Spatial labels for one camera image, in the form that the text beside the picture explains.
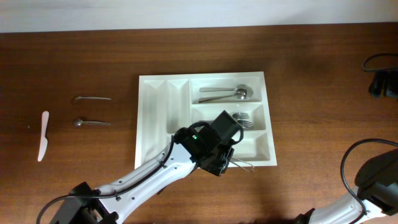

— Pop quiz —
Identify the metal teaspoon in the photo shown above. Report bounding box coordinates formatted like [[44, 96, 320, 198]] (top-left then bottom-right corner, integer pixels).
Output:
[[73, 118, 111, 127], [72, 96, 111, 103]]

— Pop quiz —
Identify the large metal spoon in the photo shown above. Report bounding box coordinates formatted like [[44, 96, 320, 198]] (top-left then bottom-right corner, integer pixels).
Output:
[[200, 84, 254, 100], [198, 88, 248, 103]]

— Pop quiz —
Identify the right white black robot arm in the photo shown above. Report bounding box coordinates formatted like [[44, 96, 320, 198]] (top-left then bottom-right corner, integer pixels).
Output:
[[294, 138, 397, 224]]

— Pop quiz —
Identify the metal fork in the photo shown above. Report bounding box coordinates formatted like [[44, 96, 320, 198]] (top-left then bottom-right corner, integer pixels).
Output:
[[232, 112, 250, 120], [238, 119, 254, 129]]

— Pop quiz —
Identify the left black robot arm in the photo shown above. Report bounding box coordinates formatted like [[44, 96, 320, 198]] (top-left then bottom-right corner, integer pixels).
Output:
[[49, 111, 244, 223]]

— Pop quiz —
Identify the white cutlery organizer tray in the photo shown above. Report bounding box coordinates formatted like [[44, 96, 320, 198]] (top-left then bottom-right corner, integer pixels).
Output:
[[135, 72, 277, 167]]

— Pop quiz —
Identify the metal table knife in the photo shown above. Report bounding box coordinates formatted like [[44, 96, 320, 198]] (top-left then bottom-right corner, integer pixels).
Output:
[[229, 162, 253, 172], [230, 157, 255, 172]]

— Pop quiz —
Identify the white plastic knife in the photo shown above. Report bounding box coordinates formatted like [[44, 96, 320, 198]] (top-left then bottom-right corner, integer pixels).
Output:
[[37, 111, 49, 162]]

